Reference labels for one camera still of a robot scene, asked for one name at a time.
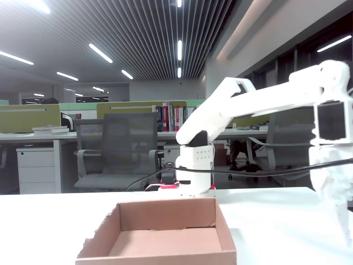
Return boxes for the grey mesh office chair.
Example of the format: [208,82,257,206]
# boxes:
[73,112,166,193]
[247,106,317,188]

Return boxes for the brown cardboard box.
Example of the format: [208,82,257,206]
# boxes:
[74,198,237,265]

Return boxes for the red upright book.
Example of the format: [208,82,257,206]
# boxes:
[162,101,170,132]

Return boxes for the black camera cable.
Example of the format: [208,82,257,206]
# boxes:
[126,157,353,192]

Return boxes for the white office desk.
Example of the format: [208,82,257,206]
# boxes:
[217,127,270,141]
[0,131,177,194]

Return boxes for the person with black hair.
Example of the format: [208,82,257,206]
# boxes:
[41,97,76,131]

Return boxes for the light green desk partition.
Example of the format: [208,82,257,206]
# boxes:
[59,102,98,120]

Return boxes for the small white cabinet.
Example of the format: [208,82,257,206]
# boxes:
[163,145,181,164]

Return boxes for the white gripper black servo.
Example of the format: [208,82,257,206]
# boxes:
[309,139,353,247]

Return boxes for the seated person dark trousers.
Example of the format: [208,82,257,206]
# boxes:
[227,139,260,182]

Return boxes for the stack of flat books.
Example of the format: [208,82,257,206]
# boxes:
[32,125,69,136]

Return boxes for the white drawer cabinet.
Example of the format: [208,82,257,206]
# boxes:
[15,147,56,195]

